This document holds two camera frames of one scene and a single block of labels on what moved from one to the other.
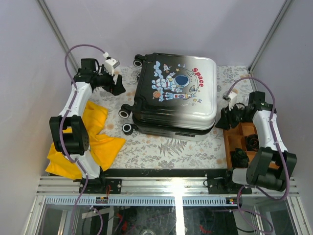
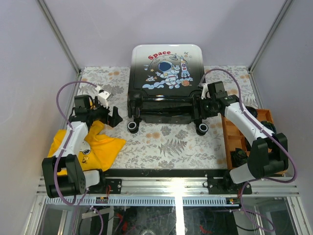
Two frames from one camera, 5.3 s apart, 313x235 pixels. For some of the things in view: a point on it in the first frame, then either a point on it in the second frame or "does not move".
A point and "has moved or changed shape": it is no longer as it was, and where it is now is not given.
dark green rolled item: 239,158 does not move
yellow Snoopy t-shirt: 103,147 does not move
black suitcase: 175,97 has moved or changed shape
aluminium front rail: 135,187 does not move
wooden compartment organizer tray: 234,137 does not move
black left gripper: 116,89 to 113,120
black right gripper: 226,119 to 204,114
